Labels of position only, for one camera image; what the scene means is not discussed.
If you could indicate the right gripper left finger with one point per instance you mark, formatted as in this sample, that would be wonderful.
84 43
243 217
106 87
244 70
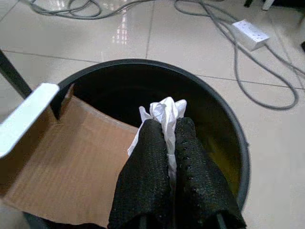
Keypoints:
143 171

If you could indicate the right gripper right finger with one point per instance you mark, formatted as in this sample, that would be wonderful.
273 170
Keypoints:
202 186

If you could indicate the white paper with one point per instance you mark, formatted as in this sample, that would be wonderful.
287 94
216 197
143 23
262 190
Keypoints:
166 112

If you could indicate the torn white cardboard box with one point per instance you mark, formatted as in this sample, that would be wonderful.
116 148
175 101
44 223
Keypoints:
71 155

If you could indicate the black round rubbish bin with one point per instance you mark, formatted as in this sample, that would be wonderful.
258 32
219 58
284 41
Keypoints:
124 86

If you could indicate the white power strip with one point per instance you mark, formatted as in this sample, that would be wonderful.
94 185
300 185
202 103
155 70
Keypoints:
250 34

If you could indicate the black table leg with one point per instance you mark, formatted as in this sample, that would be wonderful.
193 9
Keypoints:
13 71

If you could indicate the white furniture leg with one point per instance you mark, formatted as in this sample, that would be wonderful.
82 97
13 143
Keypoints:
268 4

